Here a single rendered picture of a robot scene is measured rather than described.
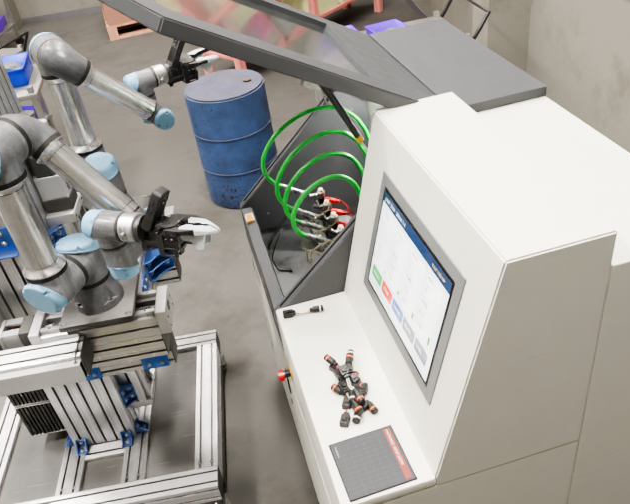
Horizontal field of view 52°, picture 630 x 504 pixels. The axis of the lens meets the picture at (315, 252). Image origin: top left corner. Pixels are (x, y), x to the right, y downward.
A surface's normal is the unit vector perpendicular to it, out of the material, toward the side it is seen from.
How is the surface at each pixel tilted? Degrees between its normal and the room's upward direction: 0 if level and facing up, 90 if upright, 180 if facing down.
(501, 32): 90
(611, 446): 90
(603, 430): 90
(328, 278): 90
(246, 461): 0
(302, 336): 0
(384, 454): 0
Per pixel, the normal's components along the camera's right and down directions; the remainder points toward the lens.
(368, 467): -0.13, -0.80
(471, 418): 0.25, 0.55
